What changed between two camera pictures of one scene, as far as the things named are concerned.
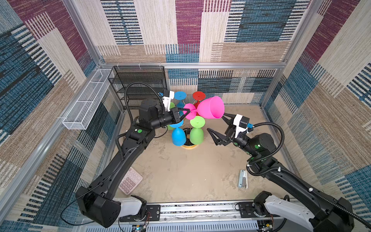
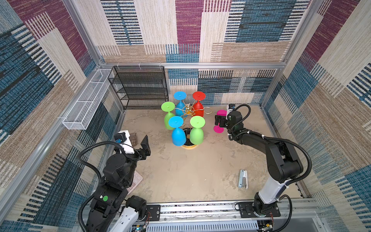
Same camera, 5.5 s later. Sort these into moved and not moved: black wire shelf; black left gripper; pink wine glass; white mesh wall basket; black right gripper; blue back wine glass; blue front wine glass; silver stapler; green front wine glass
Moved: black right gripper; black left gripper; pink wine glass
Not moved: green front wine glass; silver stapler; white mesh wall basket; blue back wine glass; black wire shelf; blue front wine glass
